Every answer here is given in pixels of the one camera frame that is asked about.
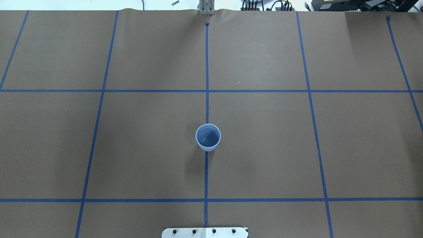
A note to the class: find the light blue plastic cup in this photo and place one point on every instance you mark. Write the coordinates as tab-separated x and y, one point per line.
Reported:
208	136

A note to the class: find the black equipment box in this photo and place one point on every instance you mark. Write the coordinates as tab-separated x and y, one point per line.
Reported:
363	5

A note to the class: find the aluminium frame post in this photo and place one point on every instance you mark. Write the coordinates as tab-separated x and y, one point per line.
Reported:
206	7

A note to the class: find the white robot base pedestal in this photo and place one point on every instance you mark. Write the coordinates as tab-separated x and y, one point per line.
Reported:
206	232

